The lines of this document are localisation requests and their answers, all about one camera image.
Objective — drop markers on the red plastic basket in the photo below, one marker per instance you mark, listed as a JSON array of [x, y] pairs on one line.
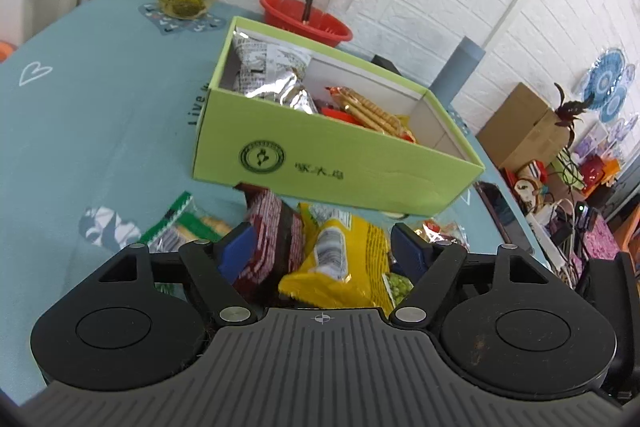
[[285, 12]]

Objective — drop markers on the dark red snack packet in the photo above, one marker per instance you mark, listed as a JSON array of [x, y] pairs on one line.
[[272, 227]]

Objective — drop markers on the black smartphone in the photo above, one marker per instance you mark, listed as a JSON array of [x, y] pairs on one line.
[[500, 212]]

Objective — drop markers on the yellow snack packet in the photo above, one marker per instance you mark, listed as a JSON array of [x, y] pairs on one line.
[[360, 247]]

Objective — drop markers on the green white biscuit packet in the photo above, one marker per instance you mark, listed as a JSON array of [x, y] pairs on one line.
[[175, 223]]

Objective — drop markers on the brown cardboard box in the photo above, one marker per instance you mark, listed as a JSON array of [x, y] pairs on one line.
[[520, 127]]

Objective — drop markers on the biscuit stick packet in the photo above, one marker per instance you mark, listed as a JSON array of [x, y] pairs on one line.
[[370, 112]]

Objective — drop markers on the green cardboard box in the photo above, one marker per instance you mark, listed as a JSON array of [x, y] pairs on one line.
[[325, 157]]

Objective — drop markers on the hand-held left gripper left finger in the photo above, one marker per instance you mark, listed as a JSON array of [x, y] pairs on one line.
[[237, 248]]

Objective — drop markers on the santa figurine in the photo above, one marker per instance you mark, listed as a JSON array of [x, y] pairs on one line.
[[531, 184]]

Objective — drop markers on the dark purple plant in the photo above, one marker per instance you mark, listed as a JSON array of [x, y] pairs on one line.
[[570, 112]]

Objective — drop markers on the orange plastic basin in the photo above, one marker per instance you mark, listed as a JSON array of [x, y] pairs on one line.
[[6, 51]]

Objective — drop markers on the black rectangular box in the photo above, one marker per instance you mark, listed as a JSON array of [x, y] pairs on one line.
[[386, 64]]

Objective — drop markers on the large blue paper fan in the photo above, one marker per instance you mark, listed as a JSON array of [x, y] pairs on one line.
[[602, 74]]

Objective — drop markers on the plain silver foil packet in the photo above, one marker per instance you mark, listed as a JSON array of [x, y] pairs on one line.
[[285, 94]]

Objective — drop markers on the silver printed snack packet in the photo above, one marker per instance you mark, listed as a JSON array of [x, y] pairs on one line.
[[260, 54]]

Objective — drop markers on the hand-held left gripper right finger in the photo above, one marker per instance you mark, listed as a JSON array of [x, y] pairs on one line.
[[407, 248]]

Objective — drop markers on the grey cylindrical bottle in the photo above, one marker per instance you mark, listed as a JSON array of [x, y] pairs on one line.
[[457, 69]]

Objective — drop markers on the small blue paper fan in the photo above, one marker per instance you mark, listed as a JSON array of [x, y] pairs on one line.
[[615, 104]]

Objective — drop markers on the white power strip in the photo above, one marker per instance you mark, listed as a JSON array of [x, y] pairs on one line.
[[547, 227]]

